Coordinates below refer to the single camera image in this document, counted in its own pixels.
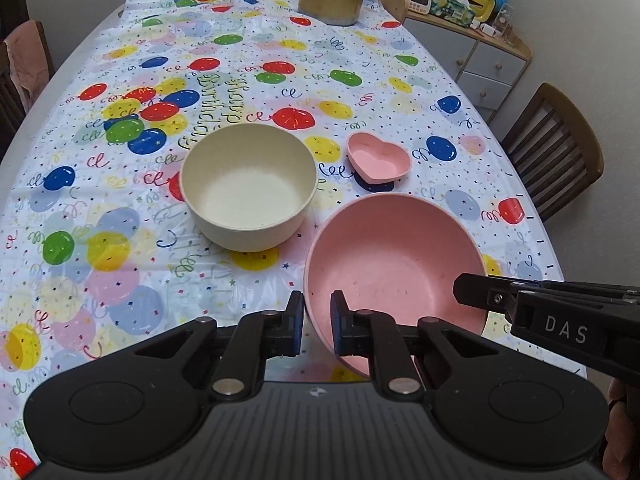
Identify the balloon print tablecloth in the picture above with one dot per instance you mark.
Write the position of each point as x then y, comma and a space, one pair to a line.
150, 210

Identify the yellow box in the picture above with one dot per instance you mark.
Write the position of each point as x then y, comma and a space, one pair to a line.
477, 2

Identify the small white device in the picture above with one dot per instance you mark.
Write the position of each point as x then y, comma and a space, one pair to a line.
489, 28

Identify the dark wooden slatted chair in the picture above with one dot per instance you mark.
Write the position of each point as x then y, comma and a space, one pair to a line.
560, 160

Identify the green tissue box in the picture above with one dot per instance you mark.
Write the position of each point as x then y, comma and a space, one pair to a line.
450, 7

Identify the white cabinet drawer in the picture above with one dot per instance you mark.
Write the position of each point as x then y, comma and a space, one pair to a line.
485, 91
497, 60

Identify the cream bowl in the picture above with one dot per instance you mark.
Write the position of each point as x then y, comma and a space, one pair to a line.
250, 185

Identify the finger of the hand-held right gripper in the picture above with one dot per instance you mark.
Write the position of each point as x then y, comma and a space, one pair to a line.
480, 290

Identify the white and wood cabinet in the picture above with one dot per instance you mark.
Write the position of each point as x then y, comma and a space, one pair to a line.
440, 45

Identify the pink heart-shaped dish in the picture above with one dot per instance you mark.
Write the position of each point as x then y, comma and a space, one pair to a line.
377, 160

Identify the person's right hand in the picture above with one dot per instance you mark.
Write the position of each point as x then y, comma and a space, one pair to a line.
622, 435

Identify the clear acrylic block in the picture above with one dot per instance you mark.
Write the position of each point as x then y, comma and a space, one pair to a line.
506, 16

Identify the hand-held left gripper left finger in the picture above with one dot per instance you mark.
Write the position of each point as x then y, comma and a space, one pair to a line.
296, 327

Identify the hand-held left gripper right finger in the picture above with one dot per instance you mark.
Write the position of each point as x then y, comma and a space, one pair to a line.
338, 330

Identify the pink cloth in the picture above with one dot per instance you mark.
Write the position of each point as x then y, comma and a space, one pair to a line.
27, 60

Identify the pink bowl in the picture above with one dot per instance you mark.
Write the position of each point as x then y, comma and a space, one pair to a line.
395, 260

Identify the wooden chair with pink cloth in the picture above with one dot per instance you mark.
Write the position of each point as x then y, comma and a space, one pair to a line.
10, 105

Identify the white kitchen timer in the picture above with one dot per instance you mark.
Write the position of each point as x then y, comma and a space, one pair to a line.
418, 2

